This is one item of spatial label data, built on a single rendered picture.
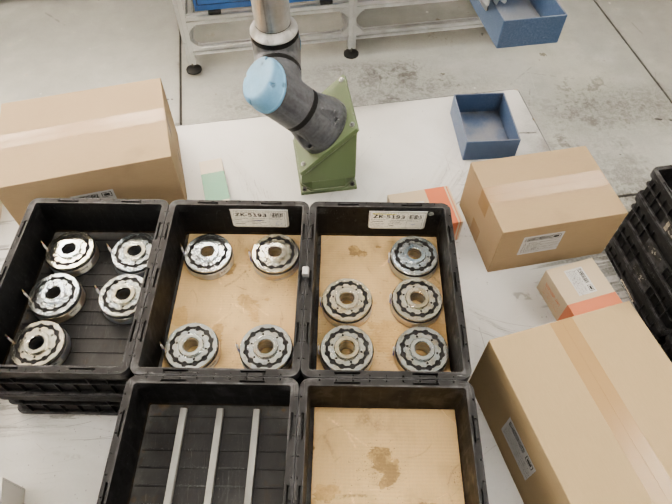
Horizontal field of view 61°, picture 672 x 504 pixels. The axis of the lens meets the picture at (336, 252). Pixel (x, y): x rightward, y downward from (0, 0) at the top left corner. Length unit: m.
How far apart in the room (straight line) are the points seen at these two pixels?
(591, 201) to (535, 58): 1.98
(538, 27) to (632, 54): 2.15
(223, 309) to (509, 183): 0.72
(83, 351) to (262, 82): 0.69
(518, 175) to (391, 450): 0.72
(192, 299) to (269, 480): 0.41
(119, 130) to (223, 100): 1.49
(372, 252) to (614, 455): 0.60
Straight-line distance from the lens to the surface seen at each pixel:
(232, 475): 1.07
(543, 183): 1.43
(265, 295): 1.20
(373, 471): 1.06
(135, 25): 3.59
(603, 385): 1.13
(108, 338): 1.23
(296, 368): 1.01
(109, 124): 1.53
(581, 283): 1.39
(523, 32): 1.43
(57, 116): 1.61
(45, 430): 1.35
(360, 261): 1.24
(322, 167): 1.47
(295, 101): 1.36
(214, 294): 1.22
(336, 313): 1.14
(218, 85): 3.05
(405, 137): 1.70
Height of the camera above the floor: 1.86
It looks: 55 degrees down
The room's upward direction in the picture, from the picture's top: straight up
